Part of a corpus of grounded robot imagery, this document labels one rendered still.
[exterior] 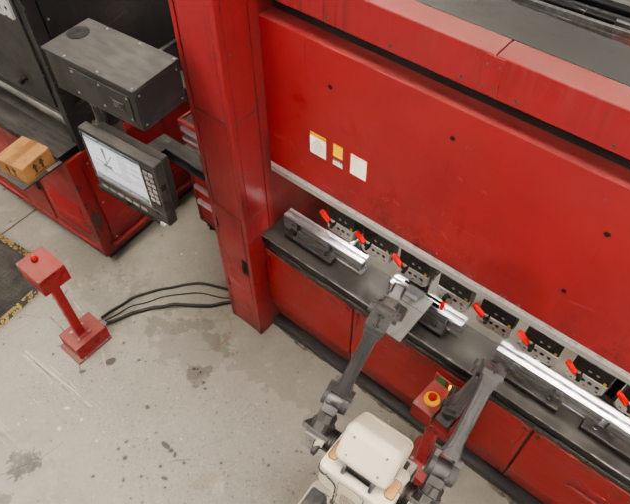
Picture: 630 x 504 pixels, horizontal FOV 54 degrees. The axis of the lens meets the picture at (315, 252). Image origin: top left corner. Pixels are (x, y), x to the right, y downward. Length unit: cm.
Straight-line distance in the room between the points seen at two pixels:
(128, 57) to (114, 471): 218
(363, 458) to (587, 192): 108
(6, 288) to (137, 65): 240
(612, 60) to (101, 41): 181
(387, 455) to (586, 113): 117
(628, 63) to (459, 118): 49
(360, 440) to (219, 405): 171
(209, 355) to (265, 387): 41
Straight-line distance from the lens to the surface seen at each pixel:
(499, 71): 188
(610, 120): 182
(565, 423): 282
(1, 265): 465
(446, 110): 207
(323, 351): 372
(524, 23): 202
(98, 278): 433
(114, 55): 255
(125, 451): 368
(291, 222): 313
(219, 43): 235
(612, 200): 198
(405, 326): 272
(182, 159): 314
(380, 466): 208
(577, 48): 196
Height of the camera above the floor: 331
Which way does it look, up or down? 52 degrees down
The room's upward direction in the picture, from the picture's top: 1 degrees counter-clockwise
